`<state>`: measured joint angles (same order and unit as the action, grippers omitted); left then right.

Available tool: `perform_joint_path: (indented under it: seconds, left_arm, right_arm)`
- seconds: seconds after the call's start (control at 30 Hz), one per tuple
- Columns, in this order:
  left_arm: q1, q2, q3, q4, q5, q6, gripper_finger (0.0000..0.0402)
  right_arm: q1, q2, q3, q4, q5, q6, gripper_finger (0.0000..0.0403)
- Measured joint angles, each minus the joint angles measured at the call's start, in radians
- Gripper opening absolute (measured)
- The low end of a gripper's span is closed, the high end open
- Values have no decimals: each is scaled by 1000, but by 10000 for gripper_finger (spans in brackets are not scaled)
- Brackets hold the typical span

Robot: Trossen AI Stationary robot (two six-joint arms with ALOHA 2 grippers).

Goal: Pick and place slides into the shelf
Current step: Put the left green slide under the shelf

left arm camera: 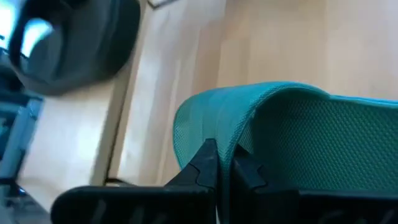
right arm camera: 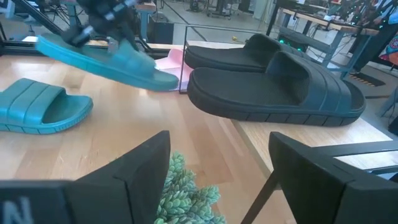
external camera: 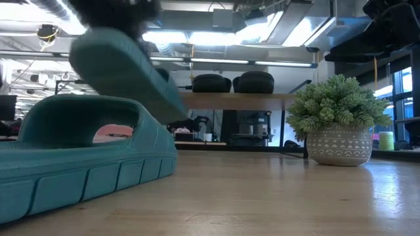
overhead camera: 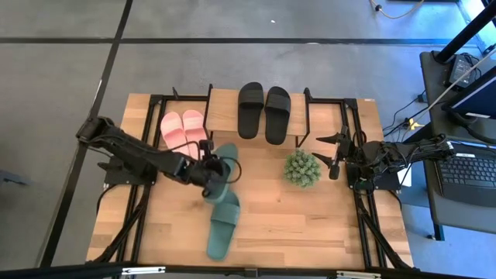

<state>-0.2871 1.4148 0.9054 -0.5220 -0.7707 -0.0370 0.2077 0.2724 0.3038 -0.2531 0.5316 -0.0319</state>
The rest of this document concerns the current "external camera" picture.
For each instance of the green succulent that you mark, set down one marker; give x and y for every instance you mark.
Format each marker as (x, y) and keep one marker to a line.
(339, 144)

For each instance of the black overhead camera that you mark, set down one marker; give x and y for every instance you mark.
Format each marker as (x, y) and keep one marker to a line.
(47, 32)

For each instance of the pink rubber slide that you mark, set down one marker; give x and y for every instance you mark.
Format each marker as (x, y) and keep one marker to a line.
(115, 130)

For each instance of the small dome camera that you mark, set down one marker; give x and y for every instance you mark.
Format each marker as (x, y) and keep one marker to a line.
(312, 49)

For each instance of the white cup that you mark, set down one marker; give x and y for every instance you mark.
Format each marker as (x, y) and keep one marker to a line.
(207, 137)

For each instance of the overhead light bar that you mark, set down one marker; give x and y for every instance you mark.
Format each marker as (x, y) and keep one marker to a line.
(282, 64)

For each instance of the black table edge rail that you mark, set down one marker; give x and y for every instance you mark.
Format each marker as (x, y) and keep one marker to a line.
(229, 148)

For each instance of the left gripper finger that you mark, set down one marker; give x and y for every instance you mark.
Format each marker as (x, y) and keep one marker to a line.
(146, 46)

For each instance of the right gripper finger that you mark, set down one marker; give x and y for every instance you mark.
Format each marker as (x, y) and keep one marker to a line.
(361, 52)

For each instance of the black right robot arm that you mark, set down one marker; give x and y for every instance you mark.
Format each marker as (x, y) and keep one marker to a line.
(393, 6)

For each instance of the yellow-green cylinder container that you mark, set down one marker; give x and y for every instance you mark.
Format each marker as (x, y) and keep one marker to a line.
(386, 141)

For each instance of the dark side monitor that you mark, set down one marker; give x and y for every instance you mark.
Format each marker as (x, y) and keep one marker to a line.
(8, 108)

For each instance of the teal rubber slide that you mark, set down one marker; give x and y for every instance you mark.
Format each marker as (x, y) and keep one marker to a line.
(115, 72)
(65, 183)

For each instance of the wood shelf with black frame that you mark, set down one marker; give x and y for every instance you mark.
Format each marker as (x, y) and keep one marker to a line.
(246, 101)

